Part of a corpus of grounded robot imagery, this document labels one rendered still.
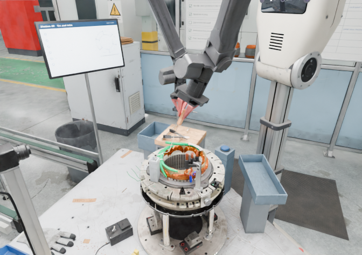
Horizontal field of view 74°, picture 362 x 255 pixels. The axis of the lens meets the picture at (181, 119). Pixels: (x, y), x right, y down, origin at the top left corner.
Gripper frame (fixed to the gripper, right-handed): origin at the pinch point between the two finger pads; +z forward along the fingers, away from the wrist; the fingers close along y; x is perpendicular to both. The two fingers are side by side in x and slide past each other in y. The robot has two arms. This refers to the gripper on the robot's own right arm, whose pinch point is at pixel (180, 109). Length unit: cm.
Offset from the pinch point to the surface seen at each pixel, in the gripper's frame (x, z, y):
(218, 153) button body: 21.7, 16.7, 5.3
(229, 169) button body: 27.1, 26.0, 3.7
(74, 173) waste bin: -132, 103, -28
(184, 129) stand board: 1.0, 12.3, -1.9
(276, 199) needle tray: 49, 15, 28
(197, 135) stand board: 9.1, 12.4, 0.5
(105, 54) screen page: -73, -16, -33
